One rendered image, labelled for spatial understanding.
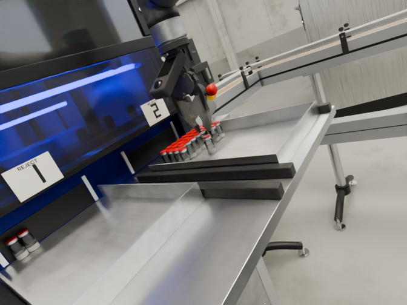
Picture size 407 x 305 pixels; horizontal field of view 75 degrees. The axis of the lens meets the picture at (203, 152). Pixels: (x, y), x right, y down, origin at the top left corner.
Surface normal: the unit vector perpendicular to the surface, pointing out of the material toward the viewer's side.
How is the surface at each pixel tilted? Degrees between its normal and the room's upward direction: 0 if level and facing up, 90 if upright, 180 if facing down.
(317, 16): 90
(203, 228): 0
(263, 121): 90
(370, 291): 0
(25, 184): 90
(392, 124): 90
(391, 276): 0
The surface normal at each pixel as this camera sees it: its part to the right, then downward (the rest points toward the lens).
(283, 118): -0.54, 0.47
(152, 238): 0.76, -0.09
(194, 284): -0.37, -0.88
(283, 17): -0.37, 0.44
